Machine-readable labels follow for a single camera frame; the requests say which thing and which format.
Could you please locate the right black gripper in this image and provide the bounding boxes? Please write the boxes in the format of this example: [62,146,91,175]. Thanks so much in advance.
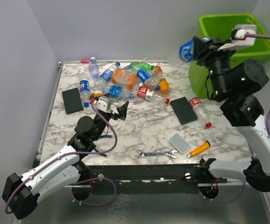
[190,35,235,97]

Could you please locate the blue label water bottle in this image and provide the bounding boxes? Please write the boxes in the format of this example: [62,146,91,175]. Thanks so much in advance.
[169,36,214,63]

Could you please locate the small orange juice bottle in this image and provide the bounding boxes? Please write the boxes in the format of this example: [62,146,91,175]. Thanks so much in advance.
[89,93,110,100]

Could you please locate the pepsi bottle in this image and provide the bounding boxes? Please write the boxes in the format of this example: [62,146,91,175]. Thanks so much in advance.
[79,79,90,108]

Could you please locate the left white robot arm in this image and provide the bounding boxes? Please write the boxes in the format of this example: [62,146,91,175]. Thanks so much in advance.
[2,97,129,219]

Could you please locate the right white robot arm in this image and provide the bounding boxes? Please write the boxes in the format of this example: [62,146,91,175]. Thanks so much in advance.
[193,36,270,192]

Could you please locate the green plastic bin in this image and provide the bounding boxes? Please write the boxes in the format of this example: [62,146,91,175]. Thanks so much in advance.
[188,13,270,99]

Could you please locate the red label bottle by bin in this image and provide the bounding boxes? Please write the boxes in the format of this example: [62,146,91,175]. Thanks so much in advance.
[189,97,212,128]

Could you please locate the crushed blue label bottle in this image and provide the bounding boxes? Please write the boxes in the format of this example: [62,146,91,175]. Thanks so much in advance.
[102,84,134,99]

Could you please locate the orange label bottle centre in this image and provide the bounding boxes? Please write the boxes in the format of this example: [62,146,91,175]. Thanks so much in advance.
[111,68,137,91]

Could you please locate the orange label bottle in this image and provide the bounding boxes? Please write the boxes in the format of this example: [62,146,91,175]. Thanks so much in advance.
[111,68,137,91]
[151,64,163,81]

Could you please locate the blue label bottle back left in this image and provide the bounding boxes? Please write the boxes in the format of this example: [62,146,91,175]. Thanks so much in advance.
[97,62,120,85]

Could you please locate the blue label bottle back right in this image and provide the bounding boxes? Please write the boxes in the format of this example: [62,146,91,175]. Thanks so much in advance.
[137,69,160,91]

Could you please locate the green sprite bottle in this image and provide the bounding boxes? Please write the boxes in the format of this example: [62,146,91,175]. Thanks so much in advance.
[130,62,154,73]

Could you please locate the silver open-end wrench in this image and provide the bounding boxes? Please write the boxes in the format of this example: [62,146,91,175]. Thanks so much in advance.
[135,150,178,159]

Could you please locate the small clear bottle back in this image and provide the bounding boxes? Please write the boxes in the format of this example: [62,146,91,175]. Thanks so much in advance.
[89,57,99,80]

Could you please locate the left black foam pad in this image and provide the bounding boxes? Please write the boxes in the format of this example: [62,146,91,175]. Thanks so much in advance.
[62,88,83,115]

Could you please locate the black foam pad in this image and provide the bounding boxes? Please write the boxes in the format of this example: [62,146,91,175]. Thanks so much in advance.
[62,88,83,115]
[170,97,198,125]

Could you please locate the orange label bottle back right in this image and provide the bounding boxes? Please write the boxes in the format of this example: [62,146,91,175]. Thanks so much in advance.
[151,64,163,81]

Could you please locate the right black foam pad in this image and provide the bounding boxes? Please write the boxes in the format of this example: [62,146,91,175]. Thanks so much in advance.
[170,97,198,125]

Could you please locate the grey rectangular sharpening stone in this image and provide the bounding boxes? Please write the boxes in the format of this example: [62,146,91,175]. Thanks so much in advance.
[169,133,191,154]

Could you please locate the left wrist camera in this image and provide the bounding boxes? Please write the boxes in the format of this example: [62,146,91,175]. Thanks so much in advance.
[91,96,111,113]

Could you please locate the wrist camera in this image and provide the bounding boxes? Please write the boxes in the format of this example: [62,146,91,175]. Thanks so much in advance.
[91,96,111,113]
[217,24,258,52]

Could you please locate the blue handled pliers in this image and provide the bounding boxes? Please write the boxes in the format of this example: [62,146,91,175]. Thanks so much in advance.
[94,135,112,152]

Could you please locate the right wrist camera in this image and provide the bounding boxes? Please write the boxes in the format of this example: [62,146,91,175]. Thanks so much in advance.
[217,24,258,52]

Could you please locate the black base frame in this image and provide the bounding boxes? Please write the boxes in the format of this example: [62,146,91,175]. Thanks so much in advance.
[77,164,216,195]

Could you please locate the orange screwdriver handle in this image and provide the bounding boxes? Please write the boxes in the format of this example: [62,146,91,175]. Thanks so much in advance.
[187,140,211,158]

